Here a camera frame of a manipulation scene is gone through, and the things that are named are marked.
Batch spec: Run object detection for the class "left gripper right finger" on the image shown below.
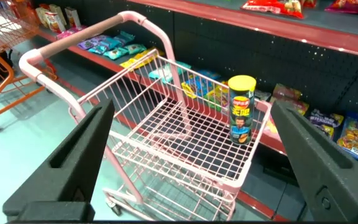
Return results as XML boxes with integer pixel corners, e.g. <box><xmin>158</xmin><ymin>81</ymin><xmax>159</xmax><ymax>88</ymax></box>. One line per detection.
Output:
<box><xmin>271</xmin><ymin>100</ymin><xmax>358</xmax><ymax>222</ymax></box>

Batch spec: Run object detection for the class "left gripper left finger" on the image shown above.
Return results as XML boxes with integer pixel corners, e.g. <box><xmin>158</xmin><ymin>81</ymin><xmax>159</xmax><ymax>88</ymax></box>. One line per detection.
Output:
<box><xmin>2</xmin><ymin>98</ymin><xmax>116</xmax><ymax>222</ymax></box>

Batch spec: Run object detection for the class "pink shopping cart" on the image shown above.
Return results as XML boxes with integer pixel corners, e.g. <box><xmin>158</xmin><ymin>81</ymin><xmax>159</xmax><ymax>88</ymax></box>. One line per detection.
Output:
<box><xmin>19</xmin><ymin>11</ymin><xmax>273</xmax><ymax>222</ymax></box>

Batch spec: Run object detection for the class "purple and yellow snack pack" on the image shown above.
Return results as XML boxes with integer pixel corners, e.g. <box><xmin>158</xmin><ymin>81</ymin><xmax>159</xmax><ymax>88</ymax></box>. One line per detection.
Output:
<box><xmin>308</xmin><ymin>108</ymin><xmax>344</xmax><ymax>139</ymax></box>

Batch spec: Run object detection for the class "yellow and red snack pack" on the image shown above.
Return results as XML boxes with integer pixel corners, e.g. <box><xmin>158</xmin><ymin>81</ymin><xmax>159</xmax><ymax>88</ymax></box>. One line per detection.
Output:
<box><xmin>268</xmin><ymin>96</ymin><xmax>310</xmax><ymax>116</ymax></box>

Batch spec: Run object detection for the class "red and green snack pack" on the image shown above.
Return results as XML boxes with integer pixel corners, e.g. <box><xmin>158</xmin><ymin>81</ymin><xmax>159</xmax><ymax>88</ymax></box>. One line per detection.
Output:
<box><xmin>272</xmin><ymin>83</ymin><xmax>303</xmax><ymax>100</ymax></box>

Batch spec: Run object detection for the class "yellow-lidded black chip can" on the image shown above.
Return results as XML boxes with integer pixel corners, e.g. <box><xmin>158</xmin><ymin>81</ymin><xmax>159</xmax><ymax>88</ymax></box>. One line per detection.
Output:
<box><xmin>227</xmin><ymin>75</ymin><xmax>257</xmax><ymax>146</ymax></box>

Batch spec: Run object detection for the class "green and yellow snack pack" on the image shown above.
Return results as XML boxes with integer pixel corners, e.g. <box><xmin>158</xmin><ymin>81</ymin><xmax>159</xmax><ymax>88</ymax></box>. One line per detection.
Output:
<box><xmin>205</xmin><ymin>82</ymin><xmax>230</xmax><ymax>111</ymax></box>

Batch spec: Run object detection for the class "light teal snack pack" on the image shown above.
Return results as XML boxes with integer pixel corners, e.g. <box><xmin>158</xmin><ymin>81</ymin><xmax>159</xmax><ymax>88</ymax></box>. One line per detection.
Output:
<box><xmin>149</xmin><ymin>61</ymin><xmax>192</xmax><ymax>84</ymax></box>

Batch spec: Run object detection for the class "pink snack pack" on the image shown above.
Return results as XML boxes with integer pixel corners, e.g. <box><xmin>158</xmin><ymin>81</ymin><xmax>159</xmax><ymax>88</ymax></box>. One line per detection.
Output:
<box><xmin>57</xmin><ymin>26</ymin><xmax>87</xmax><ymax>40</ymax></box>

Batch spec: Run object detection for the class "white and red snack box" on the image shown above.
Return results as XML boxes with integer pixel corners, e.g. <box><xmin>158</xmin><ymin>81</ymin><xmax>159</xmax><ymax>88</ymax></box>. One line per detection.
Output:
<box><xmin>64</xmin><ymin>6</ymin><xmax>81</xmax><ymax>29</ymax></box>
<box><xmin>44</xmin><ymin>11</ymin><xmax>67</xmax><ymax>34</ymax></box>

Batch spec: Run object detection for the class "blue and yellow snack pack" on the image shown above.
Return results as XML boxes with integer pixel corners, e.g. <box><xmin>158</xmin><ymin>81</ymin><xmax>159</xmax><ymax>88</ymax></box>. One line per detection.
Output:
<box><xmin>181</xmin><ymin>70</ymin><xmax>222</xmax><ymax>99</ymax></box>

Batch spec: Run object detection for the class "cream snack box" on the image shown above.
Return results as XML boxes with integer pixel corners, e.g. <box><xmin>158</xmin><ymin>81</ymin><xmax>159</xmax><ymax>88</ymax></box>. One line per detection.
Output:
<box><xmin>35</xmin><ymin>6</ymin><xmax>50</xmax><ymax>28</ymax></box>
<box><xmin>48</xmin><ymin>4</ymin><xmax>67</xmax><ymax>26</ymax></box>

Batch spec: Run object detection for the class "magenta snack pack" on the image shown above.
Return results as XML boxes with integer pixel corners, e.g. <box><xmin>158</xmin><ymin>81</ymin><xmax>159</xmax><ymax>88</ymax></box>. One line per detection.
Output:
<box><xmin>324</xmin><ymin>0</ymin><xmax>358</xmax><ymax>18</ymax></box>

